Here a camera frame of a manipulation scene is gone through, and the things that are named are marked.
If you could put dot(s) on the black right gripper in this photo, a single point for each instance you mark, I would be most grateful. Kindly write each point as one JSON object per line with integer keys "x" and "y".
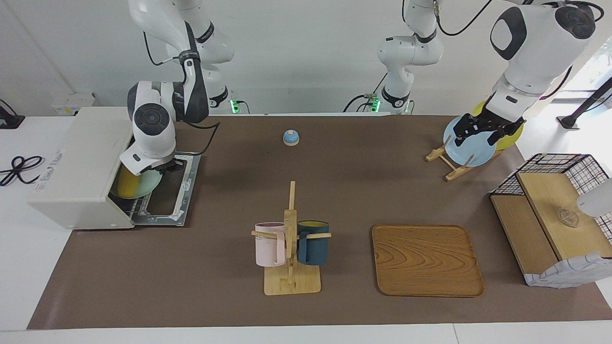
{"x": 173, "y": 166}

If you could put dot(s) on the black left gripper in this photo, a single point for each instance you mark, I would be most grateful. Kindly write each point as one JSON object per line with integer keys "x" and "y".
{"x": 487, "y": 123}

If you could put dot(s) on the mint green plate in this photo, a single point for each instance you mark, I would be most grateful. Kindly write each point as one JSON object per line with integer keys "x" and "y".
{"x": 152, "y": 184}

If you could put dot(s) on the yellow corn cob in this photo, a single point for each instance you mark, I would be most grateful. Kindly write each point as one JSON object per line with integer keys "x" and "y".
{"x": 128, "y": 184}

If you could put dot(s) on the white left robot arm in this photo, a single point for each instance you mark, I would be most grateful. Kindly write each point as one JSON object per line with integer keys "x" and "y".
{"x": 535, "y": 52}

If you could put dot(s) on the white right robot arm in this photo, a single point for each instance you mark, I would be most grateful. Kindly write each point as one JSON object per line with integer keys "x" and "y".
{"x": 150, "y": 138}

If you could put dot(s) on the white toaster oven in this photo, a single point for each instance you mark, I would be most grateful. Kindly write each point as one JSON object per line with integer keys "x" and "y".
{"x": 81, "y": 157}

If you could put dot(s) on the light blue plate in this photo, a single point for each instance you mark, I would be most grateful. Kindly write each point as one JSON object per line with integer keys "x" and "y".
{"x": 471, "y": 150}

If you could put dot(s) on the yellow plate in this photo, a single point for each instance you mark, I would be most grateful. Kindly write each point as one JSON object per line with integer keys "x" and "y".
{"x": 511, "y": 138}

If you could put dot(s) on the wooden plate rack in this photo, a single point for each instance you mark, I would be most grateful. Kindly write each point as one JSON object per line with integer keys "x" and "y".
{"x": 454, "y": 173}

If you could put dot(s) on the wooden shelf insert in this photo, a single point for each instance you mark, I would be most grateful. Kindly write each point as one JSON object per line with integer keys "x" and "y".
{"x": 550, "y": 196}

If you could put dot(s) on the brown table mat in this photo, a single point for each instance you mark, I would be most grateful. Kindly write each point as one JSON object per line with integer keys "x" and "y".
{"x": 215, "y": 267}

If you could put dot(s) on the black stand leg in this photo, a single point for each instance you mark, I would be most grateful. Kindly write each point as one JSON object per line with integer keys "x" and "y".
{"x": 585, "y": 106}

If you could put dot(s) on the clear glass piece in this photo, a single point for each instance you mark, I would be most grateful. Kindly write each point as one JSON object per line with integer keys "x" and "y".
{"x": 568, "y": 218}

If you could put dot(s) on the pink mug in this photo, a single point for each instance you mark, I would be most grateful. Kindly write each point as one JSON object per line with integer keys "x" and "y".
{"x": 267, "y": 246}

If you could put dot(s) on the white rounded cylinder object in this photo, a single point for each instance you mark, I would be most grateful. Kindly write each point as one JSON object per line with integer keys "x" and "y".
{"x": 597, "y": 198}

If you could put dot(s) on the wooden serving tray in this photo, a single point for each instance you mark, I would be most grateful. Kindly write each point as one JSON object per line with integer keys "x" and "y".
{"x": 420, "y": 263}

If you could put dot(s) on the dark teal mug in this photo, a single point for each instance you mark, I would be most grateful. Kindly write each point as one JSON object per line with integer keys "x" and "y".
{"x": 315, "y": 246}

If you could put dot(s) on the white checkered cloth liner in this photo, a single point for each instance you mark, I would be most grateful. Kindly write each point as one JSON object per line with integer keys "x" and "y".
{"x": 569, "y": 274}

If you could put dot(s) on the wooden mug holder stand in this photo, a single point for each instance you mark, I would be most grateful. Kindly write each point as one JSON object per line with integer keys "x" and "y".
{"x": 291, "y": 284}

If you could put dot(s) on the white wall socket box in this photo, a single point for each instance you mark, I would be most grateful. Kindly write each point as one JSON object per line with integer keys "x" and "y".
{"x": 71, "y": 104}

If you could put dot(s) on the black clamp mount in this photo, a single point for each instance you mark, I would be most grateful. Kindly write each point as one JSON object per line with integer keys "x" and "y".
{"x": 10, "y": 122}

